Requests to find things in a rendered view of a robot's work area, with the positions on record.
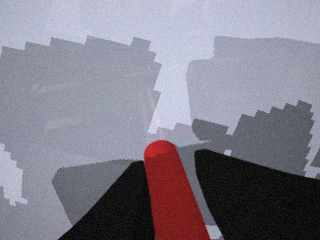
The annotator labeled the red peg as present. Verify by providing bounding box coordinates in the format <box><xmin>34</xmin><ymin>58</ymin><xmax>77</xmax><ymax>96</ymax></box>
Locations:
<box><xmin>144</xmin><ymin>140</ymin><xmax>211</xmax><ymax>240</ymax></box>

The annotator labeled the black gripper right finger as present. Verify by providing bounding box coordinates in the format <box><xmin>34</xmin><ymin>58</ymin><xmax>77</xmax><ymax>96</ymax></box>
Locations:
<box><xmin>193</xmin><ymin>149</ymin><xmax>320</xmax><ymax>240</ymax></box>

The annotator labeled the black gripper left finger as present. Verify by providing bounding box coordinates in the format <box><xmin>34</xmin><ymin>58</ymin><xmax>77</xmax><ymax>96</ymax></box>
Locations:
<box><xmin>59</xmin><ymin>161</ymin><xmax>155</xmax><ymax>240</ymax></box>

